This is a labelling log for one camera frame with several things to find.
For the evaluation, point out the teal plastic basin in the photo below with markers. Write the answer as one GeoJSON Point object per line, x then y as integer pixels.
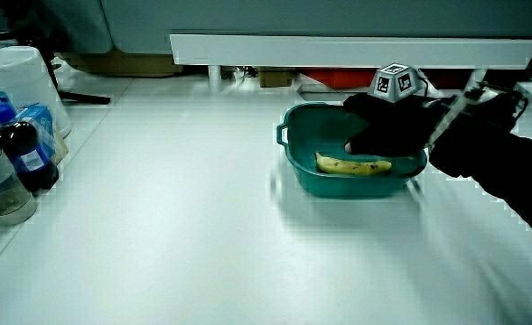
{"type": "Point", "coordinates": [320, 135]}

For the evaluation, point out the white round bench leg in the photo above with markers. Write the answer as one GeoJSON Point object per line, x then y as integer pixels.
{"type": "Point", "coordinates": [214, 78]}

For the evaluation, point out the person's right hand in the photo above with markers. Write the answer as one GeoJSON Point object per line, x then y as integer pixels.
{"type": "Point", "coordinates": [389, 128]}

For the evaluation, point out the white plastic bucket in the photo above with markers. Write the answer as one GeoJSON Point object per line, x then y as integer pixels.
{"type": "Point", "coordinates": [19, 77]}

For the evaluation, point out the yellow banana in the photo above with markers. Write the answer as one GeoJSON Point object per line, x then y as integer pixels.
{"type": "Point", "coordinates": [352, 167]}

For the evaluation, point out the white bench board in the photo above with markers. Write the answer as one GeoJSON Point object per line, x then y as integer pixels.
{"type": "Point", "coordinates": [351, 50]}

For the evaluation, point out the clear glass jar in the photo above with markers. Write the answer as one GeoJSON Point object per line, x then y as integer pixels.
{"type": "Point", "coordinates": [1, 189]}

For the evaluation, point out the blue carton box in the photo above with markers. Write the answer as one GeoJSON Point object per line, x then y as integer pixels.
{"type": "Point", "coordinates": [42, 124]}

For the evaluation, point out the person's right forearm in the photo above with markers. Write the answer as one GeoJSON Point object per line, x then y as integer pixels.
{"type": "Point", "coordinates": [496, 153]}

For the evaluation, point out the red box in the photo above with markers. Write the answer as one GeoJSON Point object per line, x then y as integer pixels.
{"type": "Point", "coordinates": [340, 77]}

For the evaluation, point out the small brown cardboard box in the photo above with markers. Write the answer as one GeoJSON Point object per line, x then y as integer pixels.
{"type": "Point", "coordinates": [274, 77]}

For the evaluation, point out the dark soda bottle blue cap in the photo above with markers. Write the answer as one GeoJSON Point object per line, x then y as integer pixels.
{"type": "Point", "coordinates": [24, 151]}

